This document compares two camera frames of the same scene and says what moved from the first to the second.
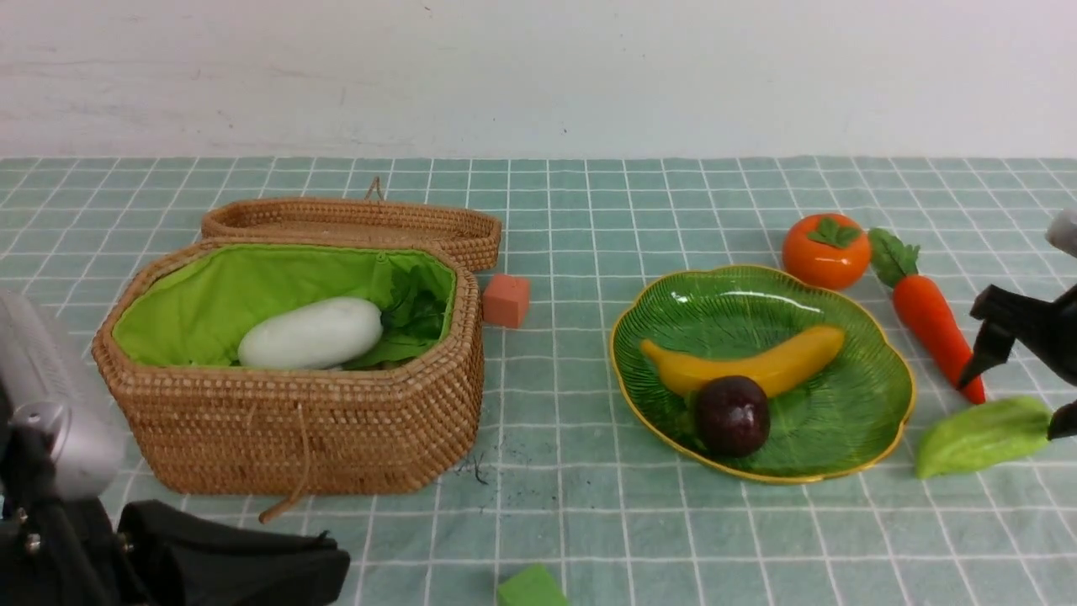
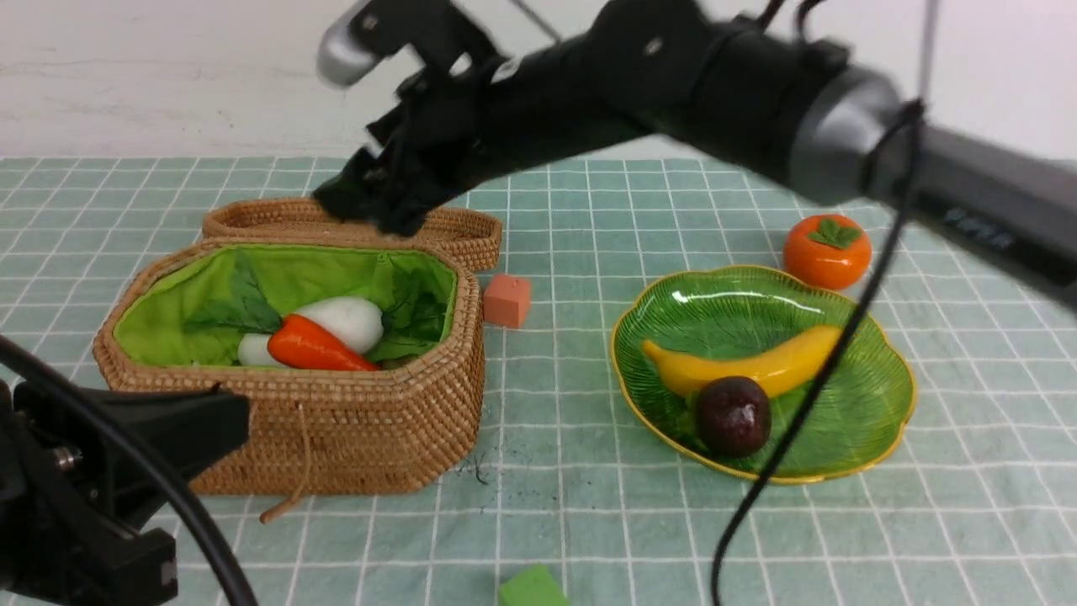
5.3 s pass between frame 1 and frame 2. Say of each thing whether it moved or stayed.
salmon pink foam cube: stayed
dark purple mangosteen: stayed
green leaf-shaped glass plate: stayed
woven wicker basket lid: stayed
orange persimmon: stayed
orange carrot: moved
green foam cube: stayed
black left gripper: moved
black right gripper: moved
